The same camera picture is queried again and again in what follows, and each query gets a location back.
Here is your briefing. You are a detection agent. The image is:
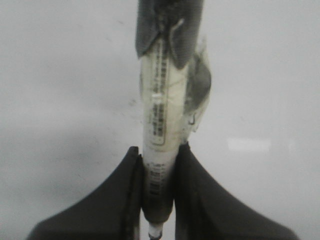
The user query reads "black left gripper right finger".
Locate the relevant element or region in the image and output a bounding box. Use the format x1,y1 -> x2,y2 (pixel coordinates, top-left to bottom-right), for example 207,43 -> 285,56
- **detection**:
173,144 -> 298,240

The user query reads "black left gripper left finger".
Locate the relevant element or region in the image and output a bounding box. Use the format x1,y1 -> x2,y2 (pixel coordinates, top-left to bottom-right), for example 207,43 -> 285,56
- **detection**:
27,146 -> 143,240

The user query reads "white whiteboard marker black cap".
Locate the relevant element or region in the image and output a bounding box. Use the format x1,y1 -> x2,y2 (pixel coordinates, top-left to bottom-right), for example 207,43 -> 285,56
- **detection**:
135,0 -> 211,240

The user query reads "white whiteboard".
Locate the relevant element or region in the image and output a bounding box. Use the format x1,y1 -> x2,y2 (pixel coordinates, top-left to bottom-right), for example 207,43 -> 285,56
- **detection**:
0,0 -> 320,240

